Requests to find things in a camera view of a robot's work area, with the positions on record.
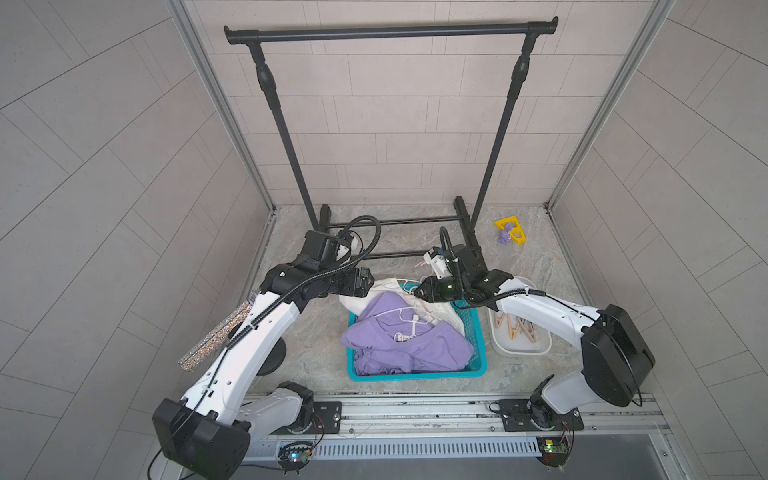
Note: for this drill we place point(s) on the white plastic hanger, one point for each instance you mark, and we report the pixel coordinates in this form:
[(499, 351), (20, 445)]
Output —
[(402, 323)]

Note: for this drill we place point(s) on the white plastic clothespin tray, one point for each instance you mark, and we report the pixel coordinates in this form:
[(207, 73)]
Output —
[(516, 335)]

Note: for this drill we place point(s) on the circuit board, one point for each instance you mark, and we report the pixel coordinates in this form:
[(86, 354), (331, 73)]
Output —
[(555, 452), (295, 456)]

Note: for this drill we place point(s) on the white garment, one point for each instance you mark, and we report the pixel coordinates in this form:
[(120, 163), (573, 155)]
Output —
[(433, 312)]

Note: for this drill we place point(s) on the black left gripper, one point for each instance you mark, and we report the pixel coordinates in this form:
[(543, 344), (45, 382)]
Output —
[(362, 287)]

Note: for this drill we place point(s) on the right circuit board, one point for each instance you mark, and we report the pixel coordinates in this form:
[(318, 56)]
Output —
[(555, 452)]

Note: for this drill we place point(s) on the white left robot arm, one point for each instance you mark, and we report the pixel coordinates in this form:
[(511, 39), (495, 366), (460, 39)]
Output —
[(202, 432)]

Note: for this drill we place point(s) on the left circuit board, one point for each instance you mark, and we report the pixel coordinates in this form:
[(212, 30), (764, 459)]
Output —
[(295, 456)]

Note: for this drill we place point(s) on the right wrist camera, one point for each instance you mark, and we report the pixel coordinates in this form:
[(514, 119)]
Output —
[(438, 264)]

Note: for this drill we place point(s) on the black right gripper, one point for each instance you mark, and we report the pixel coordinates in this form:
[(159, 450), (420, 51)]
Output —
[(432, 292)]

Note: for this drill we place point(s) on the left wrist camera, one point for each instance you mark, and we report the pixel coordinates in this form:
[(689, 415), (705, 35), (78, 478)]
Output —
[(350, 242)]

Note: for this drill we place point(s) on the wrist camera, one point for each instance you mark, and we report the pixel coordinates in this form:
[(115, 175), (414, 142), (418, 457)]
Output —
[(438, 264), (350, 242)]

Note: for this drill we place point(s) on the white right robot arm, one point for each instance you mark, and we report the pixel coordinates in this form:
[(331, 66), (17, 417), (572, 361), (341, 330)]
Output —
[(615, 358)]

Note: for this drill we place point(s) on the black round base stand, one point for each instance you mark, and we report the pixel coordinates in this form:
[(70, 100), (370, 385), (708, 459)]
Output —
[(274, 359)]

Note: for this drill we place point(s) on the black metal clothes rack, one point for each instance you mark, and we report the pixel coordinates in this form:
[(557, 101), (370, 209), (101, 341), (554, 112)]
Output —
[(254, 40)]

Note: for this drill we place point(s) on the yellow plastic triangle toy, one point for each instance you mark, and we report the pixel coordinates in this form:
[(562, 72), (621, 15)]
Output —
[(518, 234)]

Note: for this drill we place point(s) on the purple t-shirt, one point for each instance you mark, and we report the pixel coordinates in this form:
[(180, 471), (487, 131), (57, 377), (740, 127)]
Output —
[(442, 349)]

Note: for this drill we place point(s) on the teal plastic laundry basket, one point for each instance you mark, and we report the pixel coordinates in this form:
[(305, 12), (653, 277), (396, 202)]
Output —
[(473, 333)]

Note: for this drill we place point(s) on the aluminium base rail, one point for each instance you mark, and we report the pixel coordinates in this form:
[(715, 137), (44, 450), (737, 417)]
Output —
[(378, 427)]

